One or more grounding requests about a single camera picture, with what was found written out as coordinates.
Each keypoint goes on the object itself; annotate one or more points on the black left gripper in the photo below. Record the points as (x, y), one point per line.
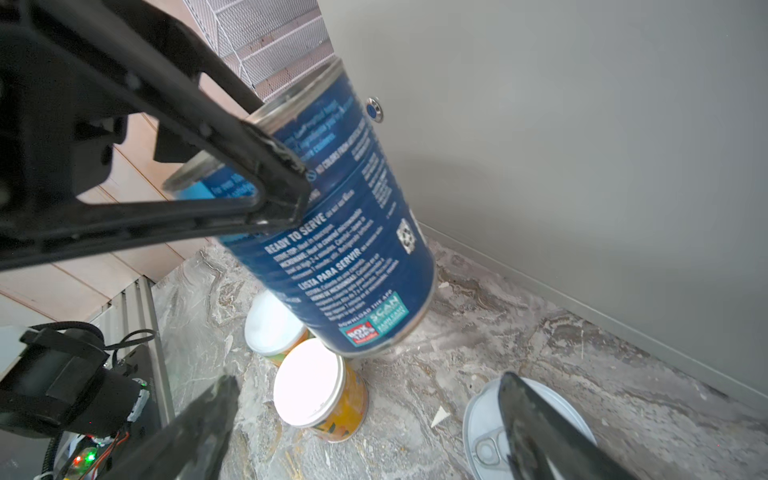
(65, 103)

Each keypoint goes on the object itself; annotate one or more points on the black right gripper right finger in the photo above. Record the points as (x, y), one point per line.
(543, 444)

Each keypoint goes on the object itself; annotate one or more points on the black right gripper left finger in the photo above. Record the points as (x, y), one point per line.
(193, 445)

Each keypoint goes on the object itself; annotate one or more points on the yellow can white lid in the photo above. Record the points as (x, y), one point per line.
(316, 389)
(271, 330)

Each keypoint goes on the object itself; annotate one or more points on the blue soup can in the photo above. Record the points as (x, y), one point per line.
(357, 272)

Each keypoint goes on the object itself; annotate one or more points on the short white-top can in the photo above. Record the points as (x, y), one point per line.
(484, 437)

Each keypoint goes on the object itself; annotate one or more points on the blue round cabinet lock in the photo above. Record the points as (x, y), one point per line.
(374, 109)

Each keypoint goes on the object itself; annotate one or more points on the grey metal cabinet box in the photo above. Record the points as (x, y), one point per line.
(610, 156)

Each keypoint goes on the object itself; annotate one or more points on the white wire mesh shelf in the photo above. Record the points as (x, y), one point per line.
(269, 44)

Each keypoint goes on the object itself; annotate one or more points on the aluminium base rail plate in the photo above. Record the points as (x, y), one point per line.
(131, 316)

